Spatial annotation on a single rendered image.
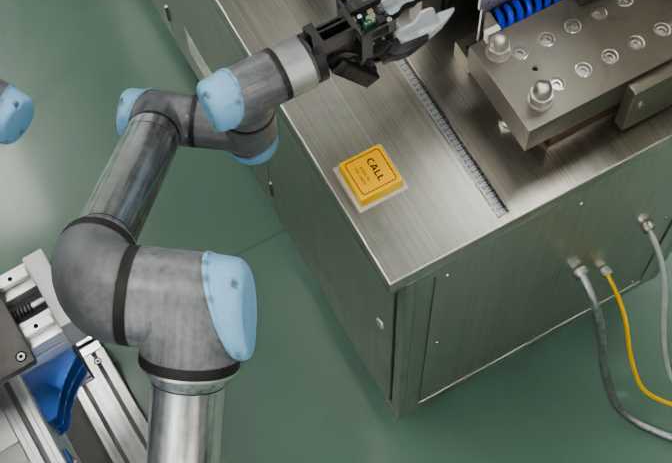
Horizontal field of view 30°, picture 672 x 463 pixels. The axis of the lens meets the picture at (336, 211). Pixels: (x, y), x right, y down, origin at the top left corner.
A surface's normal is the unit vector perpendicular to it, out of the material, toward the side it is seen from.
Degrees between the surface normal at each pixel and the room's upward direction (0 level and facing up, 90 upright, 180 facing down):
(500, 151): 0
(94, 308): 40
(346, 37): 89
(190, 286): 2
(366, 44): 89
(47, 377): 0
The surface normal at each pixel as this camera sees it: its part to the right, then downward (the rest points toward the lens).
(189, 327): -0.05, 0.26
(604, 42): -0.03, -0.41
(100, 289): -0.25, -0.17
